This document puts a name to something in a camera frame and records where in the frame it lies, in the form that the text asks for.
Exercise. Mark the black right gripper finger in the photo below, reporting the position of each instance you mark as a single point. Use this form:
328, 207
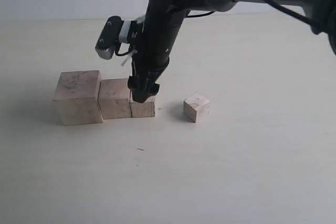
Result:
138, 94
154, 89

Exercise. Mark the second largest wooden cube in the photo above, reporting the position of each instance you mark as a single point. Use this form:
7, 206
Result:
114, 99

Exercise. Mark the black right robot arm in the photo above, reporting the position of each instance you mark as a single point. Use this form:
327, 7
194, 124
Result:
163, 19

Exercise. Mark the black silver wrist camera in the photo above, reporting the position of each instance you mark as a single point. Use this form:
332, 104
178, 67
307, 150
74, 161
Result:
109, 38

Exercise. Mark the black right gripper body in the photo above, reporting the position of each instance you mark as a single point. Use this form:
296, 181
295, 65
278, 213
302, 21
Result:
150, 60

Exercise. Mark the third largest wooden cube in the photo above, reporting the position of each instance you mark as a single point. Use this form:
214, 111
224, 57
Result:
143, 110

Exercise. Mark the smallest wooden cube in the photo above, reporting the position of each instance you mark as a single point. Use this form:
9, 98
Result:
196, 106

